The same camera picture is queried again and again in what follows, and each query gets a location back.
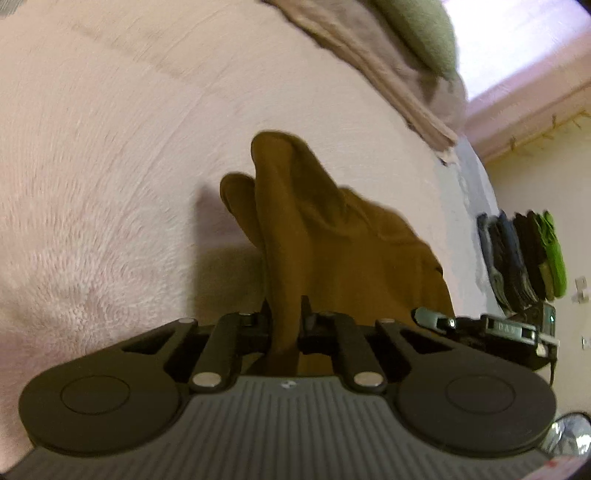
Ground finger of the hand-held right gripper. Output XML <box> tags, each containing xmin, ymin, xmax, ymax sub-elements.
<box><xmin>411</xmin><ymin>307</ymin><xmax>485</xmax><ymax>333</ymax></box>

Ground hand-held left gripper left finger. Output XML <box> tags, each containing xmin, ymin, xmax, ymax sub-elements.
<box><xmin>122</xmin><ymin>300</ymin><xmax>274</xmax><ymax>391</ymax></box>

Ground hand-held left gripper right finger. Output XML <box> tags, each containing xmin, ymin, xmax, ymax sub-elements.
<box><xmin>298</xmin><ymin>295</ymin><xmax>459</xmax><ymax>391</ymax></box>

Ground brown tights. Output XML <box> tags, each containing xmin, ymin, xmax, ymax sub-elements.
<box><xmin>219</xmin><ymin>131</ymin><xmax>456</xmax><ymax>377</ymax></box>

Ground stack of folded clothes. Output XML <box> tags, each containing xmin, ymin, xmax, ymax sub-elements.
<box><xmin>475</xmin><ymin>210</ymin><xmax>568</xmax><ymax>315</ymax></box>

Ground shiny round metal object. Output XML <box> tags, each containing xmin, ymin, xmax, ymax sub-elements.
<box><xmin>539</xmin><ymin>412</ymin><xmax>591</xmax><ymax>459</ymax></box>

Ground pink curtain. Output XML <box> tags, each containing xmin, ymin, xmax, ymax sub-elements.
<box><xmin>463</xmin><ymin>25</ymin><xmax>591</xmax><ymax>163</ymax></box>

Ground pink and grey bed blanket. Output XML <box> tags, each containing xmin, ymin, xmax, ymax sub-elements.
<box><xmin>0</xmin><ymin>0</ymin><xmax>465</xmax><ymax>462</ymax></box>

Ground folded pink blanket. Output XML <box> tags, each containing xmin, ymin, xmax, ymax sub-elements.
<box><xmin>263</xmin><ymin>0</ymin><xmax>468</xmax><ymax>163</ymax></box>

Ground green checked pillow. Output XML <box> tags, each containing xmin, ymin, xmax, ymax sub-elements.
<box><xmin>369</xmin><ymin>0</ymin><xmax>459</xmax><ymax>78</ymax></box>

